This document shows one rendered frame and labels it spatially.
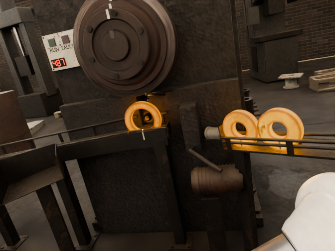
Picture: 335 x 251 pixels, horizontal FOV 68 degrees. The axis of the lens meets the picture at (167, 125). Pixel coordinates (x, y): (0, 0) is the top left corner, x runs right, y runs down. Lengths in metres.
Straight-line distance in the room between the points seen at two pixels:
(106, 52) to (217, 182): 0.72
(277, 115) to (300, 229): 0.55
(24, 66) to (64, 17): 5.40
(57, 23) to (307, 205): 1.34
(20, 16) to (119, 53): 5.59
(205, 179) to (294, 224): 0.68
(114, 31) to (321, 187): 0.88
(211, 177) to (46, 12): 1.14
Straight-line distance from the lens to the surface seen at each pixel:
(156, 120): 1.22
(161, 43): 1.10
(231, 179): 1.11
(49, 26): 1.51
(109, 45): 1.09
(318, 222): 0.46
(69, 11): 1.45
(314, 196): 0.49
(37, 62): 6.53
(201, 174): 1.12
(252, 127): 1.01
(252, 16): 5.18
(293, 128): 0.94
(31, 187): 1.30
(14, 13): 6.69
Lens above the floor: 1.08
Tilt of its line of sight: 18 degrees down
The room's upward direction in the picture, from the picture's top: 11 degrees counter-clockwise
